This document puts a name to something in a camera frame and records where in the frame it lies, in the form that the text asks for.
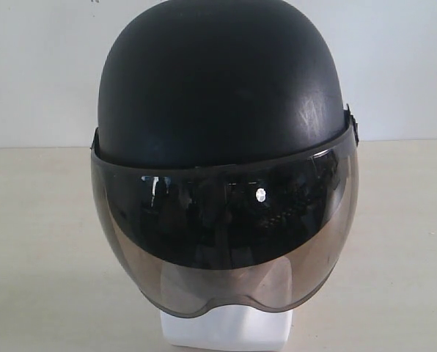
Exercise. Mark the black helmet with visor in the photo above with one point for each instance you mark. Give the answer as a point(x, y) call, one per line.
point(224, 164)

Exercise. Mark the white mannequin head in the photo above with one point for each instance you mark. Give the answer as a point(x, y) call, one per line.
point(226, 319)

